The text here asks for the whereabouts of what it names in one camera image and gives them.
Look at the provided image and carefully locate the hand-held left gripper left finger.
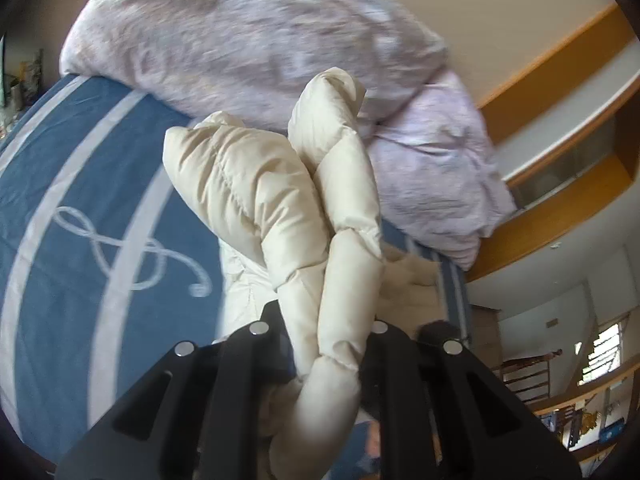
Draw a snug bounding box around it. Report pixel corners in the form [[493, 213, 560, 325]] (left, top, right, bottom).
[[55, 302, 292, 480]]

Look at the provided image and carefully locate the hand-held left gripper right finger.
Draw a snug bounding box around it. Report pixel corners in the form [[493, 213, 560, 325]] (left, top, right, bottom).
[[367, 319, 583, 480]]

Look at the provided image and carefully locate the cream puffer jacket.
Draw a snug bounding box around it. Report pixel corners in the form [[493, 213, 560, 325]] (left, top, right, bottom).
[[162, 67, 442, 480]]

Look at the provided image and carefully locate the wooden chair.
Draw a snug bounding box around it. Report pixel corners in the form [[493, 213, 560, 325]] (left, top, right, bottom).
[[497, 349, 563, 407]]

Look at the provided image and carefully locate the lilac floral pillow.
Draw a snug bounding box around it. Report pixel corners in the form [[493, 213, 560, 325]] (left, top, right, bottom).
[[59, 0, 449, 137], [356, 70, 519, 272]]

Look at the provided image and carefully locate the window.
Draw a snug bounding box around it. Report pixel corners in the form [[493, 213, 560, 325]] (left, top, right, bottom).
[[577, 314, 632, 387]]

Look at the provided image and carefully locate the blue striped bed sheet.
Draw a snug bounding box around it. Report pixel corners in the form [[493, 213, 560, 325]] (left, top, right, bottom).
[[0, 75, 473, 468]]

